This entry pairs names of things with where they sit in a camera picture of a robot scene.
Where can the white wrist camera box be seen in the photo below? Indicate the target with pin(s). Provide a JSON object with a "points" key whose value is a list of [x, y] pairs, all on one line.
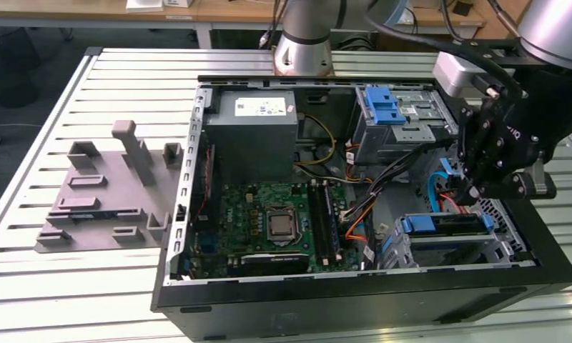
{"points": [[452, 73]]}

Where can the small black box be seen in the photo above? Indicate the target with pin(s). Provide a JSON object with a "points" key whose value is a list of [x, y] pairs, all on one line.
{"points": [[462, 9]]}

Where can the green motherboard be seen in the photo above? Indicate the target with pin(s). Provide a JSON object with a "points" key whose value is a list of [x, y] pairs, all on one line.
{"points": [[237, 200]]}

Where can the silver CPU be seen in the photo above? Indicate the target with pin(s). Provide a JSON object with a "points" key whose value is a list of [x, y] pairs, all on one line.
{"points": [[280, 227]]}

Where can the black graphics card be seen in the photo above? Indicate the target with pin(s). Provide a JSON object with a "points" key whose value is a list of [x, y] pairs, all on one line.
{"points": [[270, 263]]}

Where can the black RAM stick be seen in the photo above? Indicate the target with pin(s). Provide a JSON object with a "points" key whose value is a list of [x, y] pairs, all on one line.
{"points": [[332, 221]]}

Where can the grey parts rack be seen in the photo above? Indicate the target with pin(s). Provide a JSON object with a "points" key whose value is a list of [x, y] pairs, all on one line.
{"points": [[114, 193]]}

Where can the grey power supply unit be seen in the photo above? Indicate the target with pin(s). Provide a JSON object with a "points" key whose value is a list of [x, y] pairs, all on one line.
{"points": [[252, 150]]}

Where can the small white box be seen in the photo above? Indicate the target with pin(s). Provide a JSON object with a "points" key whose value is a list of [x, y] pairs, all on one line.
{"points": [[178, 3]]}

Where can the black RAM slot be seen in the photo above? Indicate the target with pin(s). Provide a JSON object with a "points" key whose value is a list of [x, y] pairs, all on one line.
{"points": [[318, 221]]}

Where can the hard disk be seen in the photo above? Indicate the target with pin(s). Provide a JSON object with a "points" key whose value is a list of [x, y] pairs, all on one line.
{"points": [[424, 223]]}

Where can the metal drive cage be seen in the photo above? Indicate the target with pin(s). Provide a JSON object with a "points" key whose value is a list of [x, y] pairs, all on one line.
{"points": [[409, 134]]}

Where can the black PC case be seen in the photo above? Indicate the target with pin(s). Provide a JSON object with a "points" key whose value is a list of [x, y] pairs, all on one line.
{"points": [[314, 307]]}

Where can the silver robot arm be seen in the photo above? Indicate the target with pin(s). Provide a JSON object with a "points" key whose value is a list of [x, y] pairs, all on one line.
{"points": [[300, 28]]}

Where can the metal disk bay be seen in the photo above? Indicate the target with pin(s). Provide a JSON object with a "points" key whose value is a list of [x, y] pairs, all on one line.
{"points": [[502, 246]]}

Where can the wooden desk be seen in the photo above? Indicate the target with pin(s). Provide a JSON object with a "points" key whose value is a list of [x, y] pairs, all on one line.
{"points": [[181, 16]]}

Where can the blue green RAM stick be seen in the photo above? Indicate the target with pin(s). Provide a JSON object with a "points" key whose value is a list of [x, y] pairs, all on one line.
{"points": [[94, 216]]}

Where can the blue plastic drive latch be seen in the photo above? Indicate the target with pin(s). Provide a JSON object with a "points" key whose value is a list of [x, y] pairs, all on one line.
{"points": [[381, 107]]}

